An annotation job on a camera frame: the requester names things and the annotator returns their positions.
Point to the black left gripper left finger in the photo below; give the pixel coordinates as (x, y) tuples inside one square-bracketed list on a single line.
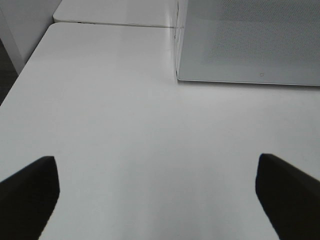
[(28, 199)]

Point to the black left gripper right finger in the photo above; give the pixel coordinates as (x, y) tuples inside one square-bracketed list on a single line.
[(289, 197)]

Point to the white microwave door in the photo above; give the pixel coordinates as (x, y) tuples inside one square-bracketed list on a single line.
[(252, 41)]

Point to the white microwave oven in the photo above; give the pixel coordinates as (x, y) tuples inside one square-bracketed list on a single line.
[(179, 23)]

